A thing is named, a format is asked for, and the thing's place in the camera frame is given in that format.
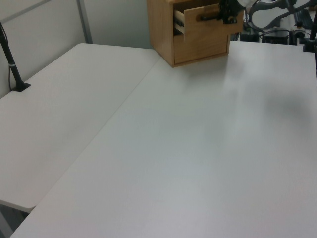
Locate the black equipment box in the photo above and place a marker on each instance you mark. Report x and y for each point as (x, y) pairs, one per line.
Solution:
(276, 36)

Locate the black camera pole with base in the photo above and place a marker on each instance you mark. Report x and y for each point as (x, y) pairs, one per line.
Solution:
(13, 67)

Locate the wooden drawer cabinet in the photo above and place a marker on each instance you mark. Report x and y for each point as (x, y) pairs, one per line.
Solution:
(161, 29)

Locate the black clamped camera pole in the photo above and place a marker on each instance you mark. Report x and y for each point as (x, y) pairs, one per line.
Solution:
(310, 37)

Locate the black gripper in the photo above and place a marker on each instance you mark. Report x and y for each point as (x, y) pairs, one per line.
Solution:
(231, 6)

